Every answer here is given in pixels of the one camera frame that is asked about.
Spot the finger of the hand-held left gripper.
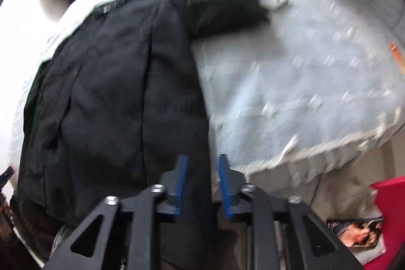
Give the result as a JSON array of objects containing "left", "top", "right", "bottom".
[{"left": 0, "top": 166, "right": 15, "bottom": 193}]

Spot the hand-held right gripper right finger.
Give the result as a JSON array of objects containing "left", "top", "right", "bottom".
[{"left": 218, "top": 154, "right": 364, "bottom": 270}]

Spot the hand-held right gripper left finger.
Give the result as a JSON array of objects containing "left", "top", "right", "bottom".
[{"left": 41, "top": 154, "right": 190, "bottom": 270}]

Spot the black coat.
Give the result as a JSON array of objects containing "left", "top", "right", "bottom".
[{"left": 16, "top": 0, "right": 272, "bottom": 270}]

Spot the magazine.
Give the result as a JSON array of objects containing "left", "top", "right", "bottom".
[{"left": 326, "top": 217, "right": 385, "bottom": 248}]

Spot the red box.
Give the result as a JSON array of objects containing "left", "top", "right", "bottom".
[{"left": 361, "top": 177, "right": 405, "bottom": 267}]

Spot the orange tag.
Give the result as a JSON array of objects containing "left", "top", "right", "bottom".
[{"left": 389, "top": 43, "right": 405, "bottom": 74}]

